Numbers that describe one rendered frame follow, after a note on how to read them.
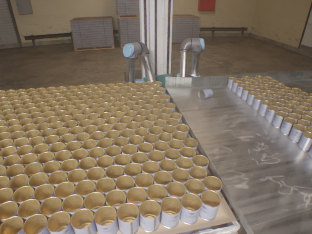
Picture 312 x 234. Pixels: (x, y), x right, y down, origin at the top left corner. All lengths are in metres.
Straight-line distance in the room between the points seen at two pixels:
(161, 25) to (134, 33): 5.66
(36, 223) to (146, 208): 0.35
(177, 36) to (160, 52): 5.93
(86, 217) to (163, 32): 1.98
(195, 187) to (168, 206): 0.13
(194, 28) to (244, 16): 3.66
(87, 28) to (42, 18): 2.57
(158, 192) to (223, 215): 0.25
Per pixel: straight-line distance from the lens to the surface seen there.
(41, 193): 0.85
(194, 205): 0.78
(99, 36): 7.88
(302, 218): 0.94
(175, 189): 0.79
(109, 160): 0.88
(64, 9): 9.62
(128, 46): 1.89
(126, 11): 7.83
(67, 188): 0.83
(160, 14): 2.31
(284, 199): 0.96
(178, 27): 8.24
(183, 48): 2.15
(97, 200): 0.78
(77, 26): 7.91
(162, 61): 2.41
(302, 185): 1.05
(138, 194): 0.77
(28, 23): 10.04
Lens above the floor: 1.75
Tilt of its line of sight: 32 degrees down
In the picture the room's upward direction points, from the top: straight up
